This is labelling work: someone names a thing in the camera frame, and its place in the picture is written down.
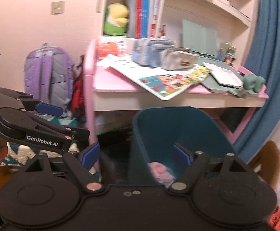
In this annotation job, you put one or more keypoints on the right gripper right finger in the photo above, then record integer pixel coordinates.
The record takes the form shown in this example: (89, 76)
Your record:
(192, 166)

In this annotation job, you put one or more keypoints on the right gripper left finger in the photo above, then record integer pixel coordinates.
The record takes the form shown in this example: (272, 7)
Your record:
(79, 167)

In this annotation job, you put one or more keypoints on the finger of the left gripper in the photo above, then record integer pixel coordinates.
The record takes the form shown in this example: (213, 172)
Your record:
(27, 100)
(48, 109)

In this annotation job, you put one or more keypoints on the pink crumpled trash in bin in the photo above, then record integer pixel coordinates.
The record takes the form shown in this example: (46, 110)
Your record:
(162, 173)

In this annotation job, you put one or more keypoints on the teal plastic trash bin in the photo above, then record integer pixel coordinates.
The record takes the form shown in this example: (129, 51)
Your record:
(157, 130)

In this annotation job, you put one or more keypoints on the red bag beside backpack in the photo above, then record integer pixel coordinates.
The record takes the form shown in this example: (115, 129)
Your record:
(77, 103)

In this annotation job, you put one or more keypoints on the purple grey backpack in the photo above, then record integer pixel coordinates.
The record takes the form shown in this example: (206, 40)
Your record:
(48, 76)

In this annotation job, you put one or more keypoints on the pink children's desk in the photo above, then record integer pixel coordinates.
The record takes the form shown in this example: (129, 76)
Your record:
(107, 90)

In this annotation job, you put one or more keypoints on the green desk mat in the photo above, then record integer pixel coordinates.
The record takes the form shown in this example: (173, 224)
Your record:
(210, 82)

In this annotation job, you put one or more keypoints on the colourful picture board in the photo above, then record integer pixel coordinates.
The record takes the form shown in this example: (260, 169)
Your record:
(162, 83)

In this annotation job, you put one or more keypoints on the white notebook on desk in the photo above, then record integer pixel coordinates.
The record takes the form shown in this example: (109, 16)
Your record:
(223, 76)

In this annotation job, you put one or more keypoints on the orange white box on desk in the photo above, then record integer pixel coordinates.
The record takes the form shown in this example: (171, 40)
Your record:
(117, 48)

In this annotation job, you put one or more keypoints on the green desk lamp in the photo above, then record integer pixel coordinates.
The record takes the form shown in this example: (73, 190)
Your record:
(251, 83)

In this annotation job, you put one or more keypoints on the grey polka dot pencil case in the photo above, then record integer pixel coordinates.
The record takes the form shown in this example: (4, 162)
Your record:
(177, 59)

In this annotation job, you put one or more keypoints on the green yellow plush toy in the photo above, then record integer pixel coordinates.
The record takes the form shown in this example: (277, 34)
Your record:
(116, 20)

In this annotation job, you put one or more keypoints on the light blue pencil case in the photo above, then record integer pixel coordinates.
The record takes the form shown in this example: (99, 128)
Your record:
(147, 51)

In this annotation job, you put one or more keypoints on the green upright folder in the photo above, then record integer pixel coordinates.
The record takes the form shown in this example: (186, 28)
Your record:
(199, 38)

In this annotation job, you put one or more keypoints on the blue curtain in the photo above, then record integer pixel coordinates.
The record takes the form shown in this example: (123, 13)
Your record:
(263, 60)

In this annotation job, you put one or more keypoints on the white bookshelf hutch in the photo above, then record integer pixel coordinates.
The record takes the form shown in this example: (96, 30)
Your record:
(233, 21)

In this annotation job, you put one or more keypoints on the red book on shelf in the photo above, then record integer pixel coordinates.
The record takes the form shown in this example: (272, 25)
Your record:
(138, 14)

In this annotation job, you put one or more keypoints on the blue book on shelf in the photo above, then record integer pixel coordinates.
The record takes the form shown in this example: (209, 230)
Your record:
(145, 14)

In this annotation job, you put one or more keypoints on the wall light switch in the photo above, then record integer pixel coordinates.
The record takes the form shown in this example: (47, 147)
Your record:
(57, 7)

